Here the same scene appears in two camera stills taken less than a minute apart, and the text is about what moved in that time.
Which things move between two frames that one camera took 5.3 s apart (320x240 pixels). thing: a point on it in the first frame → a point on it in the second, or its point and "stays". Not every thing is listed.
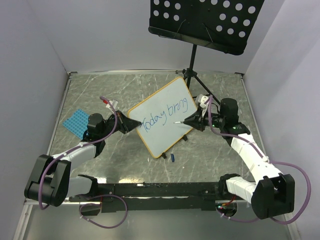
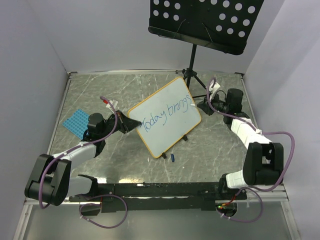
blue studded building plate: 78,123 stays
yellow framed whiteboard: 174,103 stays
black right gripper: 196,120 → 206,107
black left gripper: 126,124 stays
